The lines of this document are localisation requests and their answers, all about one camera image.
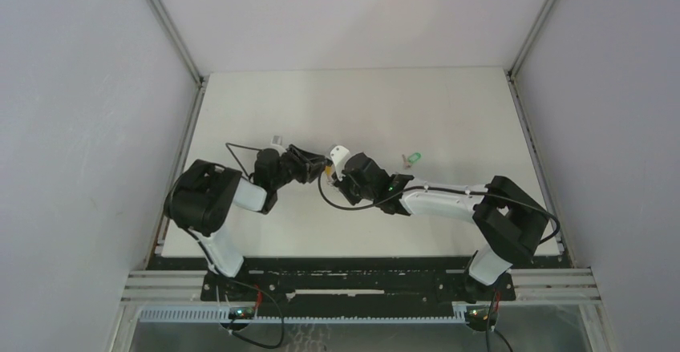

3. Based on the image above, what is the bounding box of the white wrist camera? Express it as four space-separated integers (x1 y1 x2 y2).
270 136 283 147
329 144 351 173

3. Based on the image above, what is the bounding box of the black left camera cable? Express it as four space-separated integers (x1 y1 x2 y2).
225 142 267 180

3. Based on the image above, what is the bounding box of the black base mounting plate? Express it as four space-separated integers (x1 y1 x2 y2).
200 257 516 318

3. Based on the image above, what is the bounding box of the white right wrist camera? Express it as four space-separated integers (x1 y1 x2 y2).
329 144 351 173

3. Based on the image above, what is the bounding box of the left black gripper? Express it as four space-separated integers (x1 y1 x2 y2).
271 145 328 191

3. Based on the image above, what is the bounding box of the key with green tag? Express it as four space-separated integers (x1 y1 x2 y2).
402 152 422 169

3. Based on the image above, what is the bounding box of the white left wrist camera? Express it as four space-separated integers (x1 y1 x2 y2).
270 136 283 147

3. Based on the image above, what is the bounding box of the large keyring with yellow grip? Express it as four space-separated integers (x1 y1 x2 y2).
324 160 335 185

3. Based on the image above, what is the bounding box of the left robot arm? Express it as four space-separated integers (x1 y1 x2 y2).
164 145 330 301

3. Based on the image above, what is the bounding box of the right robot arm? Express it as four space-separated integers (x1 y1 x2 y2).
329 146 552 301

